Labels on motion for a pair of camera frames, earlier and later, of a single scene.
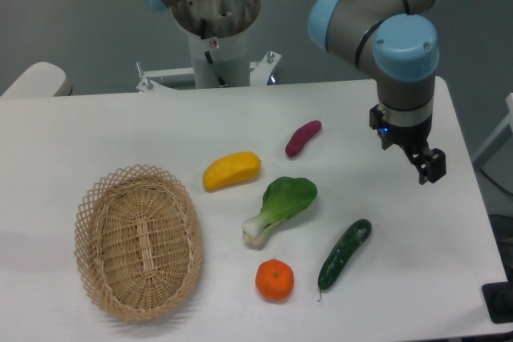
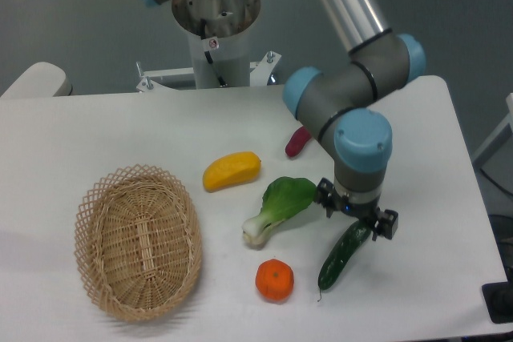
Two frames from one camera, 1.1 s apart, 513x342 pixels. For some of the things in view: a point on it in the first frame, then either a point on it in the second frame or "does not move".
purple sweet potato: x=300 y=136 does not move
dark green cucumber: x=353 y=239 does not move
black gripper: x=412 y=138 to x=386 y=226
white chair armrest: x=41 y=79 does not move
